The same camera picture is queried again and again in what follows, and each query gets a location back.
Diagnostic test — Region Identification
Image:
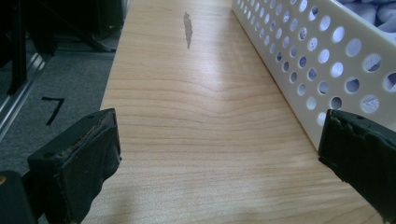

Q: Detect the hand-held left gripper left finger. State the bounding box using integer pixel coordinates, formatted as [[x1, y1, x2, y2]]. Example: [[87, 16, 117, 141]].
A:
[[27, 107, 122, 224]]

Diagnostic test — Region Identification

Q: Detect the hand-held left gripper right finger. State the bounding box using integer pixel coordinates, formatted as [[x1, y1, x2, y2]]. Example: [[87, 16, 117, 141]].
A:
[[318, 108, 396, 223]]

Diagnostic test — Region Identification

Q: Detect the white perforated plastic basket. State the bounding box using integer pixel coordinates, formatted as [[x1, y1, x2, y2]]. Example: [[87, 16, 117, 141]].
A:
[[231, 0, 396, 151]]

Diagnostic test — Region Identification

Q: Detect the pale blue-white cloth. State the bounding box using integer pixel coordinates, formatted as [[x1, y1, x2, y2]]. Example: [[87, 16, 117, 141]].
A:
[[337, 0, 396, 34]]

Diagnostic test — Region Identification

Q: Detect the black metal stand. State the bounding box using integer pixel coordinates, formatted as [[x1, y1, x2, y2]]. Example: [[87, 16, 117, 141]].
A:
[[0, 0, 125, 96]]

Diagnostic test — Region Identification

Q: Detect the aluminium frame rail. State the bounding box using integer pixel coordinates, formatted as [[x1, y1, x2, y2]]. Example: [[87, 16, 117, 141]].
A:
[[0, 50, 50, 143]]

